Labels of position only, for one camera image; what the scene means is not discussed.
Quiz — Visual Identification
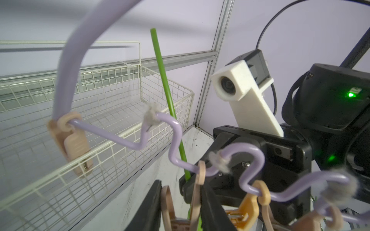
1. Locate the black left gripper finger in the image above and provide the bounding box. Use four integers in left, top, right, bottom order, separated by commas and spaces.
125, 180, 162, 231

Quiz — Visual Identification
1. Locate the white wire wall basket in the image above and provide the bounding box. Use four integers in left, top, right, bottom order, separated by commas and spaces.
0, 40, 195, 231

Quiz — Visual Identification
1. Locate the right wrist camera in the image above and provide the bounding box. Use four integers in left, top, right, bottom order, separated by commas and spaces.
211, 49, 284, 137

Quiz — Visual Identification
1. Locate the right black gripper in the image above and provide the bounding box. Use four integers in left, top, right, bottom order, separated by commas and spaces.
178, 125, 313, 231

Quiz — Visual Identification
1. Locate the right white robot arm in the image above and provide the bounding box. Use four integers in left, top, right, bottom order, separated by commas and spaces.
200, 60, 370, 230

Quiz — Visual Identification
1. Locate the black clothes rack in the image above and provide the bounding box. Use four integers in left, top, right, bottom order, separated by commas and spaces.
340, 28, 370, 69

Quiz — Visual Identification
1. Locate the blue tulip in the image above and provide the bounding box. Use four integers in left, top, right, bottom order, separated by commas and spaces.
149, 28, 203, 231

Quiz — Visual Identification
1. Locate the purple clip hanger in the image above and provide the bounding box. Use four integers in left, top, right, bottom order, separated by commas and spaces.
47, 1, 370, 231

